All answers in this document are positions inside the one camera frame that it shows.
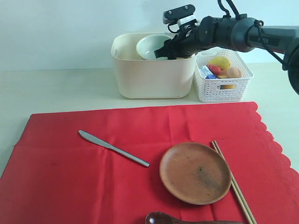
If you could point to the wooden chopstick left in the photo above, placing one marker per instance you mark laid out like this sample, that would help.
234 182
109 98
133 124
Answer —
234 184

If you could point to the brown egg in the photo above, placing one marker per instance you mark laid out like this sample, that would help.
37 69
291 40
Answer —
234 72

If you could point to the red sausage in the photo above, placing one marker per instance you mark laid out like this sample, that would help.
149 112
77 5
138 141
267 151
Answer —
216 70

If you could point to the cream plastic tub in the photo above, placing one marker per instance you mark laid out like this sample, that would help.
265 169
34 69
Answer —
138 78

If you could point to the metal table knife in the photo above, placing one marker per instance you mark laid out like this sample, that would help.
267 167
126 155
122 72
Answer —
93 139

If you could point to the yellow lemon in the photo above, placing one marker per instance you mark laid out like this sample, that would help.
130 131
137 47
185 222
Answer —
222 62

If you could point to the wooden chopstick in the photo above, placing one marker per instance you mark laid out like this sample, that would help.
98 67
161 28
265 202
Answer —
238 184
234 184

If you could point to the wooden chopstick right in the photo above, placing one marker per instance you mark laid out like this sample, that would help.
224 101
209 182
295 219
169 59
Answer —
238 184

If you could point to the dark wooden spoon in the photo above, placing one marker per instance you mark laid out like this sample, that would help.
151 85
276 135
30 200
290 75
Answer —
163 218

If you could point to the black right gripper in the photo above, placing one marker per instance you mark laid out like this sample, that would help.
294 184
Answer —
185 43

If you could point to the white perforated plastic basket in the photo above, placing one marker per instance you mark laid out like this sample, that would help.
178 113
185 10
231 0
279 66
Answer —
221 90

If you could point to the yellow cheese wedge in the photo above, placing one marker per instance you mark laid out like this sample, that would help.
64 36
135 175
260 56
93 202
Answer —
223 76

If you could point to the brown wooden plate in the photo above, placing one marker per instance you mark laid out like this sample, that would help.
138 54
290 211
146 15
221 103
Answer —
195 173

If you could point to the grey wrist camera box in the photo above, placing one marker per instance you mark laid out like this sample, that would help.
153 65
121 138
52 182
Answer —
179 15

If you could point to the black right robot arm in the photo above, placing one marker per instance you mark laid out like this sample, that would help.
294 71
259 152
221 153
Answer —
242 34

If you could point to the blue white milk carton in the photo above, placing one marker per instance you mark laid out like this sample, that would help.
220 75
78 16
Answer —
206 73

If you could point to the red table cloth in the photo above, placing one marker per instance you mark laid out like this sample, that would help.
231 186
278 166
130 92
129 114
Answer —
54 176

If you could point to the pale green ceramic bowl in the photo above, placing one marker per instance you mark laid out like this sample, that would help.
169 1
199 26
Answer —
147 45

